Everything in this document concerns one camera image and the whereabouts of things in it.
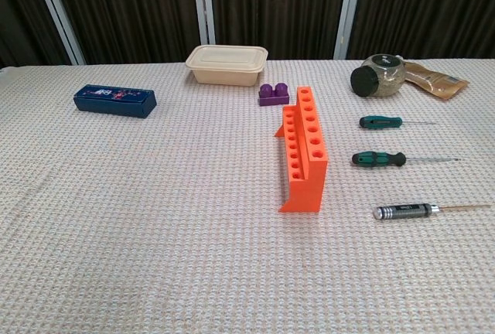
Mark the silver screwdriver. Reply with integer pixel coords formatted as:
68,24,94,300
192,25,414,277
370,202,494,220

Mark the orange tool holder rack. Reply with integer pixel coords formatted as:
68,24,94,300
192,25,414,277
274,86,329,214

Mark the large green black screwdriver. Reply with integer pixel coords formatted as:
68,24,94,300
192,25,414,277
351,151,462,168

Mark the small green screwdriver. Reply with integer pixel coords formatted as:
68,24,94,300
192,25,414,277
359,115,438,130

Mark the purple building block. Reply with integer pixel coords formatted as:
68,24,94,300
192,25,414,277
258,82,290,108

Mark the beige lidded container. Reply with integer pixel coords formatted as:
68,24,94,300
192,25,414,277
185,44,269,87

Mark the beige woven table cloth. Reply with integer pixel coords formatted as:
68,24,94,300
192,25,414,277
0,57,495,334

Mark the dark blue printed box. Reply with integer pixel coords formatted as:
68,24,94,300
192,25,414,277
73,84,158,120

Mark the dark pleated curtain panel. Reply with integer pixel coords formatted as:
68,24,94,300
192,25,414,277
347,0,495,60
208,0,351,60
46,0,204,65
0,0,73,68

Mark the glass jar black lid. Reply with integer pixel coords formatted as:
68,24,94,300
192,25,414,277
350,53,407,98

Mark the brown paper pouch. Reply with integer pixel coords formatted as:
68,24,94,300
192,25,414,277
401,59,470,101

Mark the white partition frame post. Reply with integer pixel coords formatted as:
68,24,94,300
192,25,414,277
333,0,365,60
29,0,86,66
192,0,217,46

